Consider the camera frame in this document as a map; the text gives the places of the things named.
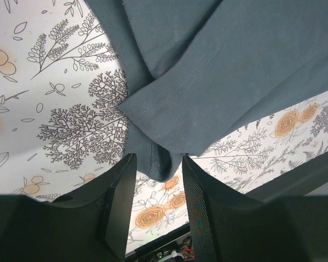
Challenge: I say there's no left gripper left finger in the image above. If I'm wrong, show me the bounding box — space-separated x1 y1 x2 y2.
21 152 138 262

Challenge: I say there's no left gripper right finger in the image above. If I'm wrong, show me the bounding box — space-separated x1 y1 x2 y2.
182 156 284 261

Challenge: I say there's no blue grey t shirt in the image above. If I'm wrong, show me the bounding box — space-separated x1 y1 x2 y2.
87 0 328 182

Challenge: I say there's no floral table mat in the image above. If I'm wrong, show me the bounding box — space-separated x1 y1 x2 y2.
0 1 328 253

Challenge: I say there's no aluminium frame rail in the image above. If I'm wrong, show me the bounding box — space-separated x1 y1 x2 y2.
125 152 328 261

